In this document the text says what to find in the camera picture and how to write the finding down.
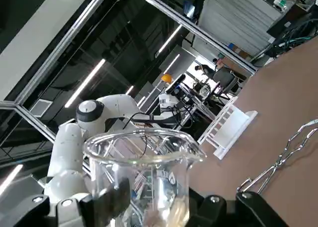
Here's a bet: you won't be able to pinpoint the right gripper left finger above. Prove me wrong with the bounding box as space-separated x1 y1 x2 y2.
0 179 132 227

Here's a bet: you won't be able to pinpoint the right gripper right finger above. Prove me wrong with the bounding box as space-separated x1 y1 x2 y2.
188 187 292 227

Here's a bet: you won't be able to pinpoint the small clear glass beaker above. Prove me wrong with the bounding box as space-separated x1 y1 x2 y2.
82 128 207 227

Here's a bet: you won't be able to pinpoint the metal crucible tongs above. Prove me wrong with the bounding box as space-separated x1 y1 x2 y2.
236 119 318 194

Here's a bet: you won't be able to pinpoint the white test tube rack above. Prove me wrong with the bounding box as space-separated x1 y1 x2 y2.
197 96 258 160

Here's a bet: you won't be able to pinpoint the black office chair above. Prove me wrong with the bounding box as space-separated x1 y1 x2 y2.
212 67 239 95

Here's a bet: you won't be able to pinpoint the person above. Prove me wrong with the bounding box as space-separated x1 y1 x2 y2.
194 64 215 76

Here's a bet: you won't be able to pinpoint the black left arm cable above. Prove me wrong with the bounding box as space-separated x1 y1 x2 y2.
122 112 179 160

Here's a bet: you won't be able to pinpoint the black camera on stand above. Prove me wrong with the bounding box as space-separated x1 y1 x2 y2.
164 74 187 95

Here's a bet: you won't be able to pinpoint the aluminium overhead frame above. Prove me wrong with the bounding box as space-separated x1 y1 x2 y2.
0 0 258 148

